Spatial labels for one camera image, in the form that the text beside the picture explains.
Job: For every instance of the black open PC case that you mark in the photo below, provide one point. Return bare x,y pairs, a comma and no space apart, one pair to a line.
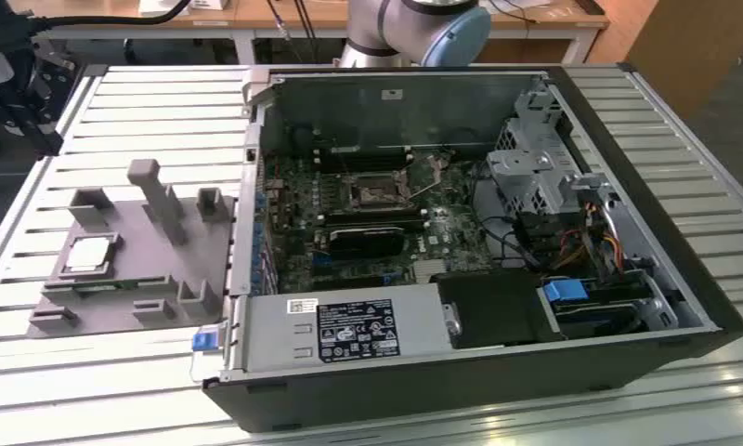
409,395

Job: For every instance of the grey parts rack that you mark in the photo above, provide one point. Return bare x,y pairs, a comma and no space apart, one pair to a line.
136,260

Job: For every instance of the green motherboard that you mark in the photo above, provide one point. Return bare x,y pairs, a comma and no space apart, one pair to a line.
452,223

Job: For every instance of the green RAM stick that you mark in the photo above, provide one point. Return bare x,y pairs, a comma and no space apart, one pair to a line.
120,284

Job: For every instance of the hard disk in blue carrier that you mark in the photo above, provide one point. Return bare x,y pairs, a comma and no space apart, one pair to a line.
564,292

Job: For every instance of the thin metal locking lever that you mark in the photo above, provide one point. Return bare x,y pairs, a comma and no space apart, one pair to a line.
429,187

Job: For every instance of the wooden cabinet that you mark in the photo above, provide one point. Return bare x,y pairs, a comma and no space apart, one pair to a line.
688,46

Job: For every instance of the black RAM slot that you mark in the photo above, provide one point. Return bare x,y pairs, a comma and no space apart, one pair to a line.
375,214
363,165
375,223
363,154

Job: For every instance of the blue case latch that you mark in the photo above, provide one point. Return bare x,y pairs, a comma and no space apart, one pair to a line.
207,340

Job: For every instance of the silver square CPU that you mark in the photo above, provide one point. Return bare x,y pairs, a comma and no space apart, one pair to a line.
90,253

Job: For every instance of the silver chipset heat sink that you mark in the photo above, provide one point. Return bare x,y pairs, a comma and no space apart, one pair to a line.
429,271

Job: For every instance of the silver metal disk bay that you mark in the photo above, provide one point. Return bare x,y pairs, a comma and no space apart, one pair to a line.
527,181

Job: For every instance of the CPU socket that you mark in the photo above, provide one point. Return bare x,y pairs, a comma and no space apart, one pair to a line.
372,192

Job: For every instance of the wooden desk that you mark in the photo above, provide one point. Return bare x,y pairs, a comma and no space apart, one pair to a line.
557,21

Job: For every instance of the black plastic shroud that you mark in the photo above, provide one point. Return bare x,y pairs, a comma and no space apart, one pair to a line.
496,306

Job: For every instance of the black graphics card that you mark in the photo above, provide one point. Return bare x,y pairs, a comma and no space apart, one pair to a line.
365,244

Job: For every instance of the grey power supply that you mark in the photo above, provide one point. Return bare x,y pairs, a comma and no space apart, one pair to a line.
272,334

